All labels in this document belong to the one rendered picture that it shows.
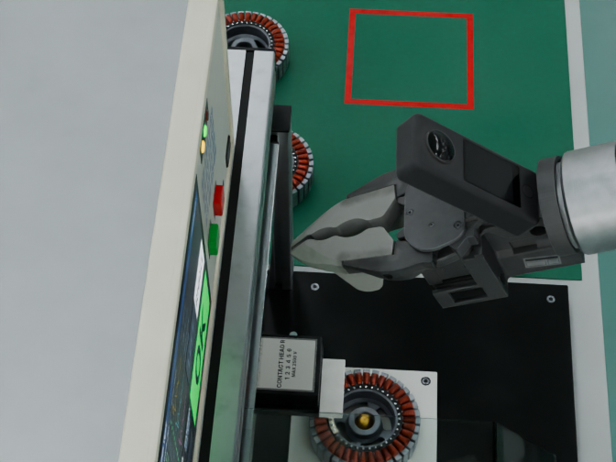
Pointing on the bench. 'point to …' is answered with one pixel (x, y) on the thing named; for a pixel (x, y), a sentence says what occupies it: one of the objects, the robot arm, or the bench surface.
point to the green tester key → (214, 239)
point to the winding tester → (104, 216)
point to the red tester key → (219, 200)
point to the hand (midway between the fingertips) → (302, 242)
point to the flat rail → (263, 274)
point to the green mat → (420, 85)
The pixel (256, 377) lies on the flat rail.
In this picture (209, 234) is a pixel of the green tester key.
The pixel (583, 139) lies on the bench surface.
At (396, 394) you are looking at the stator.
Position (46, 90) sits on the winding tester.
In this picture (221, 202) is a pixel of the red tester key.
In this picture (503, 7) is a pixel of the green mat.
